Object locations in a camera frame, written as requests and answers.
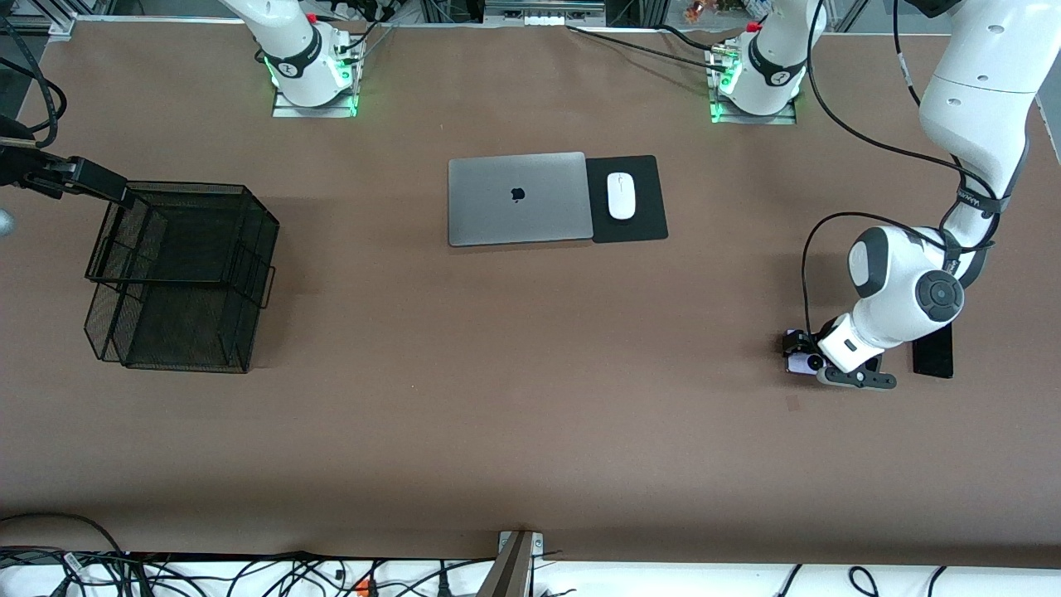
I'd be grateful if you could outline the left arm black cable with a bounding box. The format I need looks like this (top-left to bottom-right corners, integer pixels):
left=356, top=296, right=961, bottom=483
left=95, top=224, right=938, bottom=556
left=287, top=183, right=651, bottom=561
left=801, top=0, right=1008, bottom=337

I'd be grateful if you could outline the black mouse pad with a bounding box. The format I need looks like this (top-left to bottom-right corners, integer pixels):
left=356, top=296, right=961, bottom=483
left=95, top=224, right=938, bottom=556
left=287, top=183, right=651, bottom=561
left=585, top=154, right=669, bottom=245

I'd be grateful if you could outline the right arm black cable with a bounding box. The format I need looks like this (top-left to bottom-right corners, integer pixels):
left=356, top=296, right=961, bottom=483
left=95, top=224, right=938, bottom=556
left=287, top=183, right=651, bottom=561
left=0, top=17, right=67, bottom=150

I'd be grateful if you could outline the black mesh two-tier tray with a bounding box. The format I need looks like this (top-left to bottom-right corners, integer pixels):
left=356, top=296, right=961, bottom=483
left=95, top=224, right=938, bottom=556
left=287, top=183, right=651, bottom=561
left=83, top=181, right=280, bottom=375

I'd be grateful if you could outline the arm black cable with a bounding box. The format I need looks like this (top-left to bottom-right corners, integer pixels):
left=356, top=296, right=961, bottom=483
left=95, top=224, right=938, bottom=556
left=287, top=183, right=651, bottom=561
left=0, top=17, right=67, bottom=150
left=801, top=0, right=1008, bottom=337

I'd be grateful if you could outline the white power strip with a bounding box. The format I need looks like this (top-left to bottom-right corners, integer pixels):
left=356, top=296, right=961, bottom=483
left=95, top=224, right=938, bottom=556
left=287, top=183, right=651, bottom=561
left=485, top=0, right=606, bottom=27

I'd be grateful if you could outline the silver closed laptop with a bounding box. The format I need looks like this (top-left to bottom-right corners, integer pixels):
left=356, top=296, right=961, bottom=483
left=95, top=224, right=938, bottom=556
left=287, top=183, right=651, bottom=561
left=448, top=151, right=594, bottom=248

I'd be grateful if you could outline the black slab smartphone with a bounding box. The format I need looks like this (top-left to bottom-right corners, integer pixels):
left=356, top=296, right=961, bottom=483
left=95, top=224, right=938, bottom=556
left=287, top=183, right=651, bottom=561
left=912, top=323, right=955, bottom=380

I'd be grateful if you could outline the white computer mouse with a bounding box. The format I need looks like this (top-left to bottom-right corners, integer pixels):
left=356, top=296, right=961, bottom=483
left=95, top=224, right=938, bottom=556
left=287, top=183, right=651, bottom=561
left=607, top=172, right=637, bottom=221

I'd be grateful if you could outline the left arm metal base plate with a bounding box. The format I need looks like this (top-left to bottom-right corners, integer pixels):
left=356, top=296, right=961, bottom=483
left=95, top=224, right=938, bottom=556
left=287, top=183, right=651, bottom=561
left=710, top=91, right=798, bottom=126

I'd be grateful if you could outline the aluminium camera post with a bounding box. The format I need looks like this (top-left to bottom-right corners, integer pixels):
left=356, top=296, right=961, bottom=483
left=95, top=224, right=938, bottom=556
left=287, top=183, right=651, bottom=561
left=477, top=531, right=545, bottom=597

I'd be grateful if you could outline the long black table cable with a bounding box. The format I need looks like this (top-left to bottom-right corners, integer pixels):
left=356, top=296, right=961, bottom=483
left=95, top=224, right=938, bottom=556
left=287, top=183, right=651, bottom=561
left=566, top=25, right=730, bottom=75

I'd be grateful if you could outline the black looped floor cable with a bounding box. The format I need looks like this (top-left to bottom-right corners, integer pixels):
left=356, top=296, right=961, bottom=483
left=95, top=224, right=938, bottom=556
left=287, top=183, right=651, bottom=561
left=0, top=512, right=127, bottom=556

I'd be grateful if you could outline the black base cable bunch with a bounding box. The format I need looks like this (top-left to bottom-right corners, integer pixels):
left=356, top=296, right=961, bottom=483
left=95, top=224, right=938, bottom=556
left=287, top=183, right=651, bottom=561
left=336, top=0, right=400, bottom=63

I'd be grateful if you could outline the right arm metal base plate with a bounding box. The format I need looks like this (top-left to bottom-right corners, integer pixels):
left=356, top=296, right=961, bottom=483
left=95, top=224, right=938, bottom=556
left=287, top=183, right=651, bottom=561
left=272, top=87, right=359, bottom=119

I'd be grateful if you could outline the short black table cable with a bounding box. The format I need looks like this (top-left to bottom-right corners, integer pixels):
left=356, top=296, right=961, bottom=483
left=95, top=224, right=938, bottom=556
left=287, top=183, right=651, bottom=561
left=655, top=23, right=722, bottom=55

